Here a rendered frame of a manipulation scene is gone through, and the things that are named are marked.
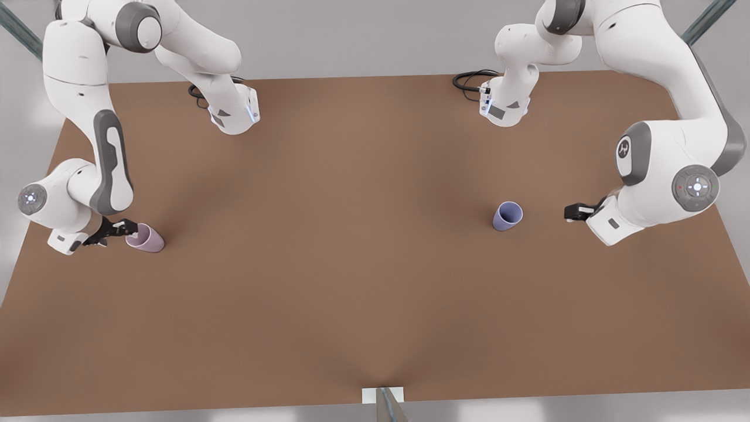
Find purple cup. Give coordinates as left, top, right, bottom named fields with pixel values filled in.
left=492, top=201, right=524, bottom=232

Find black cable loop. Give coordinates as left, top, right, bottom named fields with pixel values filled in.
left=452, top=69, right=502, bottom=104
left=188, top=76, right=247, bottom=110

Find pink cup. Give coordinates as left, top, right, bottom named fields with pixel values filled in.
left=125, top=222, right=166, bottom=254

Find white post foot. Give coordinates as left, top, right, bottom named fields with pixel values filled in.
left=362, top=387, right=405, bottom=404

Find silver frame post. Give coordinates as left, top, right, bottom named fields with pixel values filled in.
left=0, top=6, right=45, bottom=61
left=375, top=387, right=410, bottom=422
left=681, top=0, right=737, bottom=46

